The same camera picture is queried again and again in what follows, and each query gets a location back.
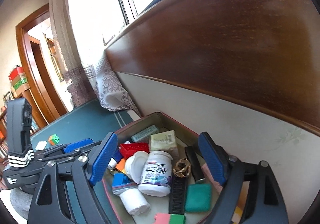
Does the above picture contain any teal plastic case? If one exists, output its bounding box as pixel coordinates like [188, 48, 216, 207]
[185, 183, 213, 213]

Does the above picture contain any wooden door frame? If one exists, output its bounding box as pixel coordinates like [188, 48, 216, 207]
[15, 3, 73, 124]

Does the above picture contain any red tin box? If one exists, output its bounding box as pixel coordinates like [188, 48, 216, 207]
[101, 112, 240, 224]

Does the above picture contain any gold pearl ring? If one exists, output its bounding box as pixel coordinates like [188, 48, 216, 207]
[173, 158, 192, 178]

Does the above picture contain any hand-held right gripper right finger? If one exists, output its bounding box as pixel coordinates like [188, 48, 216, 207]
[198, 131, 289, 224]

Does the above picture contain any white bottle with purple label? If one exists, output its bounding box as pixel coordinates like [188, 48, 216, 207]
[138, 151, 173, 197]

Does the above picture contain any white tissue roll in bag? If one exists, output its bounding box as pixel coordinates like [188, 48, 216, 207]
[112, 182, 152, 216]

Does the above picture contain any grey cloth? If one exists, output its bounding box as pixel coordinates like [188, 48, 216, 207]
[0, 188, 33, 221]

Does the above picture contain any beige box with label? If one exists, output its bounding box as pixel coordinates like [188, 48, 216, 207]
[148, 130, 179, 159]

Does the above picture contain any red cardboard box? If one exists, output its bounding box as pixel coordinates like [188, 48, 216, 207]
[9, 67, 24, 81]

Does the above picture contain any light teal patterned box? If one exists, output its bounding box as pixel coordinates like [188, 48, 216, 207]
[131, 125, 159, 143]

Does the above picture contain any blue tube with white cap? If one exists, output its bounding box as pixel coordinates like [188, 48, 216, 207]
[108, 149, 123, 170]

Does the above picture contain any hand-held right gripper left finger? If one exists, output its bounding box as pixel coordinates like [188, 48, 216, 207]
[27, 131, 118, 224]

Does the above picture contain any blue building block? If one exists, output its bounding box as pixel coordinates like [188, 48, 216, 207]
[111, 173, 139, 188]

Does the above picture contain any red building block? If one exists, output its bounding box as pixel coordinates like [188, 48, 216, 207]
[119, 142, 150, 160]

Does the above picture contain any black lipstick tube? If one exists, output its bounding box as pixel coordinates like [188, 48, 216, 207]
[184, 145, 206, 184]

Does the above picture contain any pink and green building block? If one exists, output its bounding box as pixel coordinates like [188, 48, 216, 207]
[154, 212, 187, 224]

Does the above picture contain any patterned beige curtain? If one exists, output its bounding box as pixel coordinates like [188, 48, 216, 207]
[49, 0, 142, 117]

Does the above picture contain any green cardboard box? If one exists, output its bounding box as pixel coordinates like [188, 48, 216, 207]
[12, 77, 28, 90]

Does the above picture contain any brown cardboard box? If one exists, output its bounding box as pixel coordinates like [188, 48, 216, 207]
[11, 84, 31, 98]

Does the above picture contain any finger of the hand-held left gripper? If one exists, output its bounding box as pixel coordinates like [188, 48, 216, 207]
[32, 151, 88, 165]
[37, 138, 103, 158]

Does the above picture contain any black comb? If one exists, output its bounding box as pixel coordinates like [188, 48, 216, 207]
[168, 176, 189, 215]

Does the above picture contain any teal desktop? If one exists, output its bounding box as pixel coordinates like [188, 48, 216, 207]
[30, 99, 142, 224]

